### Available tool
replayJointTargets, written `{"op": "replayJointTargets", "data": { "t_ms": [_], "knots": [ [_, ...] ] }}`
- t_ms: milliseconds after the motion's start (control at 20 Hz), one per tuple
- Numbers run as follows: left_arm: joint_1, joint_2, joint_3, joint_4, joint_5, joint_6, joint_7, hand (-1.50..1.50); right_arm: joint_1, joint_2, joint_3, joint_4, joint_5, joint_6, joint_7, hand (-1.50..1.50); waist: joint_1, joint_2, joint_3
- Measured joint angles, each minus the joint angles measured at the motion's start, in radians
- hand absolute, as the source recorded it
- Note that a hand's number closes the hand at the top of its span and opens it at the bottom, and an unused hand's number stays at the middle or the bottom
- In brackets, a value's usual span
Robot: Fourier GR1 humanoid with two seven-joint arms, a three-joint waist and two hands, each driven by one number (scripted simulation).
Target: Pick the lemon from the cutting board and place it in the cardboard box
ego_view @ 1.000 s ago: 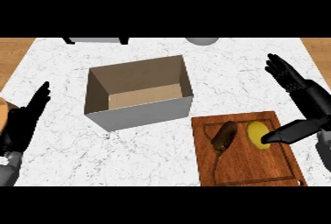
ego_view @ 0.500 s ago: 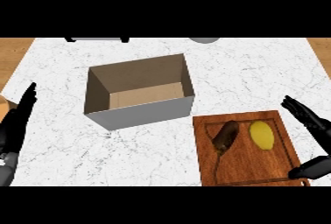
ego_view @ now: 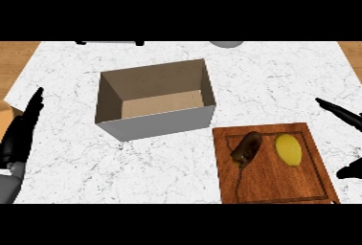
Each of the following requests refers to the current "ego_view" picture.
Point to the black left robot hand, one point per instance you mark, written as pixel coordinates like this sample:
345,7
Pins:
22,134

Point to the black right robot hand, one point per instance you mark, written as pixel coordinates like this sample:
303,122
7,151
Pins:
347,115

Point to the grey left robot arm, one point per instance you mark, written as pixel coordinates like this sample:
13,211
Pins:
7,185

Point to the yellow lemon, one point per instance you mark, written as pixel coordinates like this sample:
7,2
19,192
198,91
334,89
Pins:
288,149

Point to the brown wooden cutting board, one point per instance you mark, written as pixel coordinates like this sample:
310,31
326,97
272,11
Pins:
277,172

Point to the open cardboard box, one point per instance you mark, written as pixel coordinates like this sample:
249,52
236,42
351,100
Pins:
155,99

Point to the dark brown oblong vegetable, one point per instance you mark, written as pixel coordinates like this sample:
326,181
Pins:
246,149

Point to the grey round object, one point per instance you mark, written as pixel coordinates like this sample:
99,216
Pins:
226,44

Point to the pale appliance with black feet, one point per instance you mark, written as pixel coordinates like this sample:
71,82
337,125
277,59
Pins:
111,42

